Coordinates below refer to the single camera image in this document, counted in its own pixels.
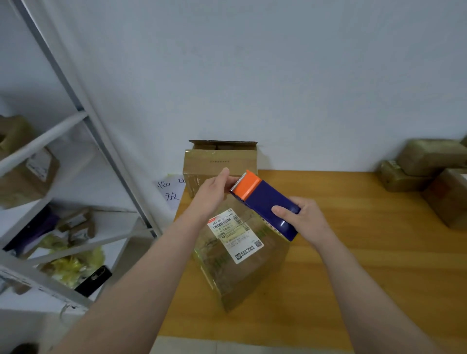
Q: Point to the person's right hand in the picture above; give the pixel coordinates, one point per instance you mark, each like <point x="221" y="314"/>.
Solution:
<point x="310" y="222"/>

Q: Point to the person's left hand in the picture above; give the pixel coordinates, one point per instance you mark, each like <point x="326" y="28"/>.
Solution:
<point x="208" y="193"/>

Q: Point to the stack of cardboard boxes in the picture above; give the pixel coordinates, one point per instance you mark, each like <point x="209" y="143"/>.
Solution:
<point x="215" y="157"/>

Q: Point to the blue orange tape dispenser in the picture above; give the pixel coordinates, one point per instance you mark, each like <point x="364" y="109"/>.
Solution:
<point x="266" y="197"/>

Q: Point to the large green-printed cardboard box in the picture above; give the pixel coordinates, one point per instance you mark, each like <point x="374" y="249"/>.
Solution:
<point x="244" y="281"/>

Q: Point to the box barcode label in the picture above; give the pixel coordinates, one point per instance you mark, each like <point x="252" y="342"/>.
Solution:
<point x="398" y="179"/>

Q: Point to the small open-flap cardboard box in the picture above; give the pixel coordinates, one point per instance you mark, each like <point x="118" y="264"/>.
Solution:
<point x="432" y="157"/>

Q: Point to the cube red-printed cardboard box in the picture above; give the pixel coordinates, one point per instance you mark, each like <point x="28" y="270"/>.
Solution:
<point x="449" y="195"/>

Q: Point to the person's right forearm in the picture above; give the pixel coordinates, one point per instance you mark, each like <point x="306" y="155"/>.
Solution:
<point x="379" y="303"/>

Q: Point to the person's left forearm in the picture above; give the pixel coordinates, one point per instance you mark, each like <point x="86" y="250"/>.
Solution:
<point x="128" y="299"/>

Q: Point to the wooden table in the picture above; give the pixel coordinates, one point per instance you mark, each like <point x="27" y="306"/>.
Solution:
<point x="394" y="248"/>

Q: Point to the small open carton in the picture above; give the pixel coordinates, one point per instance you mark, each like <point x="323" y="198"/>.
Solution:
<point x="77" y="224"/>

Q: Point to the black mobile phone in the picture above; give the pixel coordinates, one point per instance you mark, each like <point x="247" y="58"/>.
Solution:
<point x="93" y="281"/>

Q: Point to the yellow plastic bag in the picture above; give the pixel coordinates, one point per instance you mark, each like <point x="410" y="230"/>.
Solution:
<point x="73" y="268"/>

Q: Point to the grey metal shelf rack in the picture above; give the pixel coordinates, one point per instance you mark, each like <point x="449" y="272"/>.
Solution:
<point x="36" y="142"/>

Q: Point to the dark blue bag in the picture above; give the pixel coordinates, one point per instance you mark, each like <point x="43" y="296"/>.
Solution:
<point x="29" y="232"/>

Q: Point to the large worn shelf carton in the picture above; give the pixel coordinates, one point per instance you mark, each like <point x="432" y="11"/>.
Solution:
<point x="22" y="179"/>

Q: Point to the white paper wall sign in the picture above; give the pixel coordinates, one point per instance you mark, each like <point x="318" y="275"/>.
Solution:
<point x="171" y="191"/>

